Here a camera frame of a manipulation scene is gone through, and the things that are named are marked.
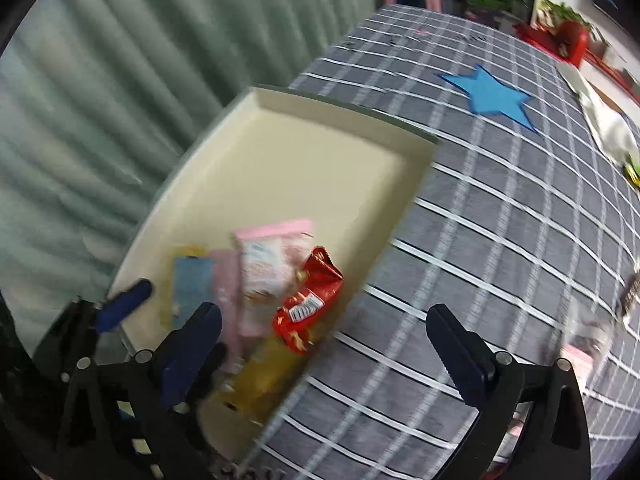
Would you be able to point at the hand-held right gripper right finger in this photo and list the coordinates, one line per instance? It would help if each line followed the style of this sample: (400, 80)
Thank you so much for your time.
(462, 355)

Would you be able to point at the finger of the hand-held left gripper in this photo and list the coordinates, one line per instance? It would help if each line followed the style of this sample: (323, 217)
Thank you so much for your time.
(125, 305)

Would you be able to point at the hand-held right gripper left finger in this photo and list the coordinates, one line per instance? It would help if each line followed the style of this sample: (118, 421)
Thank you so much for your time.
(192, 350)

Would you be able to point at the blue snack packet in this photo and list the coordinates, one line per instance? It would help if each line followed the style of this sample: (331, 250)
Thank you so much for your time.
(192, 280)

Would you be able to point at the pale pink narrow snack packet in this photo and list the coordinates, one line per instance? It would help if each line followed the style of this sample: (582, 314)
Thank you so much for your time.
(227, 285)

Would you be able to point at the yellow snack packet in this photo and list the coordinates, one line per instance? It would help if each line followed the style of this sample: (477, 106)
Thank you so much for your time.
(265, 375)

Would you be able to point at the red snack packet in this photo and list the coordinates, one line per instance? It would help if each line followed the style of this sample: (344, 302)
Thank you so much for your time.
(310, 285)

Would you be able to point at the cream cardboard box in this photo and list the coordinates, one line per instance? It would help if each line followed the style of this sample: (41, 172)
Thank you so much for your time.
(300, 170)

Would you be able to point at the pink and clear snack packet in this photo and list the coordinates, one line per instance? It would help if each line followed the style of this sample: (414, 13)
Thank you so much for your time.
(577, 357)

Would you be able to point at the grey checked tablecloth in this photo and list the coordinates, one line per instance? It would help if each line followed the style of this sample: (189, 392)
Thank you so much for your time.
(500, 235)

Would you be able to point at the dark snack packet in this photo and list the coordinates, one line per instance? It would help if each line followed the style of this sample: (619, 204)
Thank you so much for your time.
(631, 295)

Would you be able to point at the green curtain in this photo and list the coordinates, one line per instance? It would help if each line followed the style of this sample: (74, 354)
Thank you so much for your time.
(125, 85)

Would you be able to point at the yellow green packet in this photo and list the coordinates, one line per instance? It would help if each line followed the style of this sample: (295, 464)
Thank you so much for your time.
(634, 169)

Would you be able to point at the blue star patch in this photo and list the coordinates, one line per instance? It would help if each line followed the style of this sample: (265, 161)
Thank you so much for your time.
(492, 97)

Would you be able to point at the white cloth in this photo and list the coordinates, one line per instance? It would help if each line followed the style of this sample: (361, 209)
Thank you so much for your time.
(607, 130)

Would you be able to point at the red box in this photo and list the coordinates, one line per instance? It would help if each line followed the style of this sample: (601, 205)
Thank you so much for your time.
(575, 37)

